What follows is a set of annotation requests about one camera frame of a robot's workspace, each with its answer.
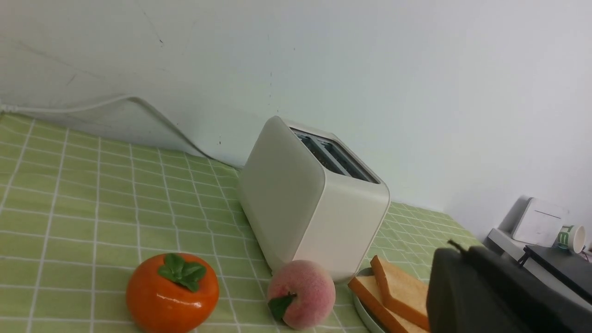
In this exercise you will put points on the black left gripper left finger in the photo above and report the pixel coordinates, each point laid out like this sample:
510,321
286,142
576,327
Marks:
458,300

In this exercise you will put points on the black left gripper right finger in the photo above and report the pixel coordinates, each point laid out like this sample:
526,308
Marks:
539,307

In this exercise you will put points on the toast slice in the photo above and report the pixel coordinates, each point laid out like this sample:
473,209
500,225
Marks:
366,289
403,298

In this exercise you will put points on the black laptop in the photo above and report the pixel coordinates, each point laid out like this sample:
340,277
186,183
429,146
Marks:
570,269

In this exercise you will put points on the grey side shelf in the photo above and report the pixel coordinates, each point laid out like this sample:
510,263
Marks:
513,249

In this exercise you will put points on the white green paper cup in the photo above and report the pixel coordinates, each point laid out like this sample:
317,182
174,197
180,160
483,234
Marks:
572,238

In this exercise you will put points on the white box device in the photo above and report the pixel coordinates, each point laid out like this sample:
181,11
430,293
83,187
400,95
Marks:
540,223

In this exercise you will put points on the light blue round plate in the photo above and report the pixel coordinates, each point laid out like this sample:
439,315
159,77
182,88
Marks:
370,320

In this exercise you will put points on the pink fake peach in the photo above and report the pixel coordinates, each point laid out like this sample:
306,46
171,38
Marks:
301,294

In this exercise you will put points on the white two-slot toaster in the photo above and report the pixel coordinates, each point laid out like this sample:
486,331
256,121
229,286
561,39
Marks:
307,196

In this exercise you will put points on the orange fake persimmon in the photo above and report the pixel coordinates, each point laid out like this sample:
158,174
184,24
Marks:
172,293

